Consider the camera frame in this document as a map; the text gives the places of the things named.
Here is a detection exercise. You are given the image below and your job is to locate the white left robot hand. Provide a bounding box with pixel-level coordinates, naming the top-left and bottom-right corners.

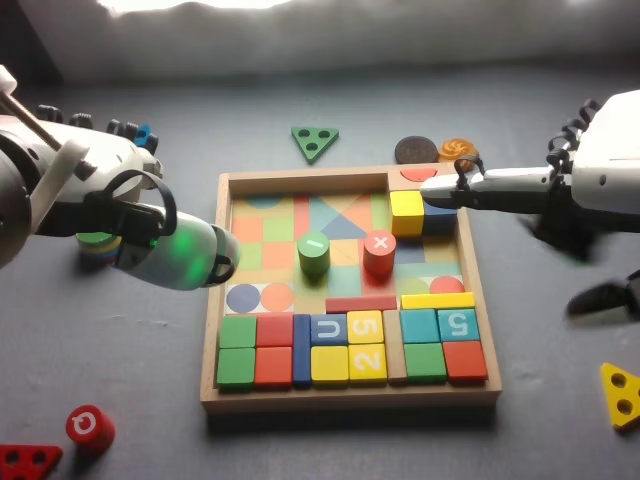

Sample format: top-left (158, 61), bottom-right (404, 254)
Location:
top-left (0, 104), bottom-right (241, 292)

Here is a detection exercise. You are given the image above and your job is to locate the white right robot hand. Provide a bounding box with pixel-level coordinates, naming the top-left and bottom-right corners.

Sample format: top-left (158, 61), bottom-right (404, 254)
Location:
top-left (419, 89), bottom-right (640, 326)

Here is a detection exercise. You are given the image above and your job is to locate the green cylinder with white dash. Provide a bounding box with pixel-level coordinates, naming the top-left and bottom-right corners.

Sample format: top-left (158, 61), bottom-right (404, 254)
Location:
top-left (297, 230), bottom-right (331, 280)

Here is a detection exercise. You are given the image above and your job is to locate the red cylinder with white cross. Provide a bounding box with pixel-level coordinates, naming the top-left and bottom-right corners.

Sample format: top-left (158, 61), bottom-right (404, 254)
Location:
top-left (363, 229), bottom-right (398, 279)

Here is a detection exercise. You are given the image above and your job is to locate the stack of coloured rings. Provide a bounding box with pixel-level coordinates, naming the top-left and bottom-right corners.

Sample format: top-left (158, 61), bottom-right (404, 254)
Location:
top-left (74, 230), bottom-right (124, 271)

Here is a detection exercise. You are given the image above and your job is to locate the orange swirl toy cookie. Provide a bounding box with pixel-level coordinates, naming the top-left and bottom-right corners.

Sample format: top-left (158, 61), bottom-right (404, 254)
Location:
top-left (438, 138), bottom-right (481, 174)

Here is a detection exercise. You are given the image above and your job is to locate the blue wooden cube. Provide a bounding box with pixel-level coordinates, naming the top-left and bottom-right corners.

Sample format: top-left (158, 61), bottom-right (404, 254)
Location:
top-left (423, 202), bottom-right (459, 237)

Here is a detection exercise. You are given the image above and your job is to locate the grey table cloth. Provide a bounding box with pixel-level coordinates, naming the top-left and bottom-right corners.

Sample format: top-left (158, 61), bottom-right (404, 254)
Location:
top-left (0, 64), bottom-right (640, 480)

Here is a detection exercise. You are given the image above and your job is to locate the green triangle with three holes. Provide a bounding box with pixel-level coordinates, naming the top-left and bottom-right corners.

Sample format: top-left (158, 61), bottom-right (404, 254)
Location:
top-left (291, 126), bottom-right (340, 165)

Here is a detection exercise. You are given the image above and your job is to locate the round chocolate toy cookie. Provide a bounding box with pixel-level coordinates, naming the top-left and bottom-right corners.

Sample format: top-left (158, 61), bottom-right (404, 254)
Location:
top-left (394, 135), bottom-right (440, 164)

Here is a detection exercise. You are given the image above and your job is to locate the yellow wooden cube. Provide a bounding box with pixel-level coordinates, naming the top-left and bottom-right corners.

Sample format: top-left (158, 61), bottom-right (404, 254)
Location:
top-left (389, 189), bottom-right (426, 237)

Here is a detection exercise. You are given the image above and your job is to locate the yellow long wooden bar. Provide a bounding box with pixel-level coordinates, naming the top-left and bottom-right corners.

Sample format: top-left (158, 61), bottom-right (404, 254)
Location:
top-left (400, 292), bottom-right (476, 310)

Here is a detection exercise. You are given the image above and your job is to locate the yellow triangle with three holes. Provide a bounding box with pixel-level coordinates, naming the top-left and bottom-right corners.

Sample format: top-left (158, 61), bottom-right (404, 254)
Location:
top-left (599, 362), bottom-right (640, 430)

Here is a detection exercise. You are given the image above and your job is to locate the white cloth backdrop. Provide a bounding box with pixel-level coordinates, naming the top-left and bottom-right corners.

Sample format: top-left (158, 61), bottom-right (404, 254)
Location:
top-left (0, 0), bottom-right (640, 84)

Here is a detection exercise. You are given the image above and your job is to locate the blue long wooden bar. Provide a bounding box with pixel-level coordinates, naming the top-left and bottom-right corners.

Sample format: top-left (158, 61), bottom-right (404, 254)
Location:
top-left (293, 313), bottom-right (312, 389)

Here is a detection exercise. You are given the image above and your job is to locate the red cylinder with letter Q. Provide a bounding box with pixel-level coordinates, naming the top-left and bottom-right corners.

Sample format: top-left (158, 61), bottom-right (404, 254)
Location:
top-left (65, 404), bottom-right (116, 454)

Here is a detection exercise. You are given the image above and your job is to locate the red long wooden bar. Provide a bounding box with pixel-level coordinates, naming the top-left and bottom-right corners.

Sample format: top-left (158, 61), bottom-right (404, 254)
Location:
top-left (324, 294), bottom-right (398, 315)

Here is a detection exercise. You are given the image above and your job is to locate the natural wood long bar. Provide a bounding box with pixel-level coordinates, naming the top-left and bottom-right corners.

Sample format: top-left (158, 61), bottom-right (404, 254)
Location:
top-left (383, 309), bottom-right (407, 385)

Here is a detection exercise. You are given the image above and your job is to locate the red triangle with three holes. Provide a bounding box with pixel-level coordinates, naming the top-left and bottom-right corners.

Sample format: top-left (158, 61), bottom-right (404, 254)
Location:
top-left (0, 443), bottom-right (64, 480)

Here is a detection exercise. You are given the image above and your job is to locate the wooden puzzle tray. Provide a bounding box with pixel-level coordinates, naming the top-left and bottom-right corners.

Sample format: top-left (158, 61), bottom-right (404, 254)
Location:
top-left (199, 162), bottom-right (503, 414)

